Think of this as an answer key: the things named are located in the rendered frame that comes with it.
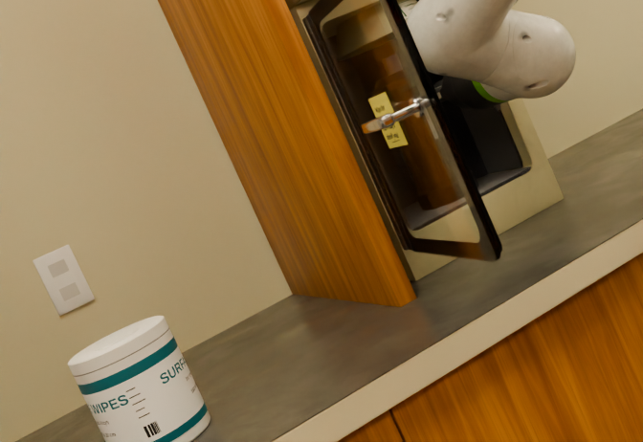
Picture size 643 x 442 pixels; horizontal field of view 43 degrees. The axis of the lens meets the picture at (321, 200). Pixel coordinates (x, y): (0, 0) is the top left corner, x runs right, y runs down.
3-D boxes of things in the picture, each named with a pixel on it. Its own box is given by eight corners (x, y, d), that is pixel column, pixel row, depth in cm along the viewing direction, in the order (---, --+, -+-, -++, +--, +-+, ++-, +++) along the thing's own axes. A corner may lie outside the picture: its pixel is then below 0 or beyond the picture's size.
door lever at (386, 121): (398, 123, 108) (390, 105, 107) (425, 115, 98) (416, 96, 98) (364, 140, 106) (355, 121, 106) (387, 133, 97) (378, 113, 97)
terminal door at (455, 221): (414, 249, 127) (310, 11, 123) (504, 260, 97) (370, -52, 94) (410, 252, 127) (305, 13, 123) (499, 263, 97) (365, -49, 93)
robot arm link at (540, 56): (588, 98, 104) (597, 16, 105) (506, 76, 100) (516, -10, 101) (524, 116, 117) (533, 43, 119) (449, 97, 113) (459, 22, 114)
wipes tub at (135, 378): (112, 456, 108) (63, 356, 106) (200, 408, 112) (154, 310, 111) (124, 482, 95) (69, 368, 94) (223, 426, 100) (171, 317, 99)
